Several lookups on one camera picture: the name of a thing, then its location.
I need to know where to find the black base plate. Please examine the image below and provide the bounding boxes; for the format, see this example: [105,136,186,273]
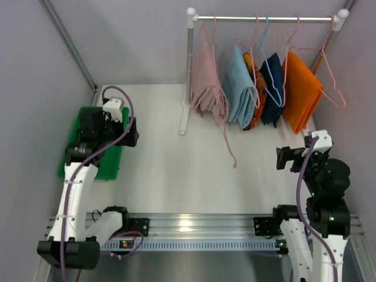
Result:
[129,217,150,237]
[253,217,282,239]

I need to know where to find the empty pink wire hanger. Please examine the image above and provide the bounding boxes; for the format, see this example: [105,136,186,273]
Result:
[290,14,348,110]

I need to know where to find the orange patterned trousers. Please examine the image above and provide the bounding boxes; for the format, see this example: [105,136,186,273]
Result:
[243,52,267,131]

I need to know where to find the pink hanger of blue trousers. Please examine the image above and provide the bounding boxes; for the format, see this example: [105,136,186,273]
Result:
[234,14,261,109]

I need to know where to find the green plastic bin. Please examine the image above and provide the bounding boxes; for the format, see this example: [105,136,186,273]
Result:
[58,106,123,180]

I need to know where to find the aluminium mounting rail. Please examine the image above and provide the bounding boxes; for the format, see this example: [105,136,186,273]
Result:
[43,213,365,239]

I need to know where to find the light blue trousers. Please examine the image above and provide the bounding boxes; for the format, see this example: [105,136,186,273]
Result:
[222,46,257,129]

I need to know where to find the pink hanger of orange trousers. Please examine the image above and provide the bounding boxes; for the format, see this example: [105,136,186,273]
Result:
[276,14,300,90]

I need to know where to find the white metal clothes rack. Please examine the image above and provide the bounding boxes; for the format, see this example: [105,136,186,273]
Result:
[178,7,351,136]

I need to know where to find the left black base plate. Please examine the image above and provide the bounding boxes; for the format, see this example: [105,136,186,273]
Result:
[129,217,150,237]

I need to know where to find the pink wire hanger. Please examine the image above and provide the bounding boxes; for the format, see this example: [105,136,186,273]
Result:
[202,13,227,103]
[290,14,348,110]

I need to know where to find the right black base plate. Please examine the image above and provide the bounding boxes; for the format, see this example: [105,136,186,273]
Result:
[253,217,282,239]

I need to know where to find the navy blue trousers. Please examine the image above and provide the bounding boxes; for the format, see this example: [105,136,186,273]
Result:
[260,53,284,128]

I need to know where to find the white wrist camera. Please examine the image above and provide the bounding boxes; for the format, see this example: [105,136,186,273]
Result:
[304,130,333,153]
[102,98,124,123]

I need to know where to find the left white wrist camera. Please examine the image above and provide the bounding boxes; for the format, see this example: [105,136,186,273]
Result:
[102,98,124,123]

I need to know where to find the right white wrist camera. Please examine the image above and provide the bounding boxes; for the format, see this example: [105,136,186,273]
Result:
[304,130,333,153]

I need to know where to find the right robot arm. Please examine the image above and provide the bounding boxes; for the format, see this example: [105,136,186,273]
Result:
[273,147,351,281]

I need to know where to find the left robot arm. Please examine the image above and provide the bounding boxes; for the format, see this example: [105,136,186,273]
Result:
[37,102,139,271]

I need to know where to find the bright orange trousers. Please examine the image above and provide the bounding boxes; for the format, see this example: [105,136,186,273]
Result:
[283,51,324,135]

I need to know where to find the pink trousers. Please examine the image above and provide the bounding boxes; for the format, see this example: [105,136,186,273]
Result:
[191,39,237,168]

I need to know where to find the slotted grey cable duct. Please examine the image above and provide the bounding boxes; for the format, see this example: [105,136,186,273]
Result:
[101,238,286,252]

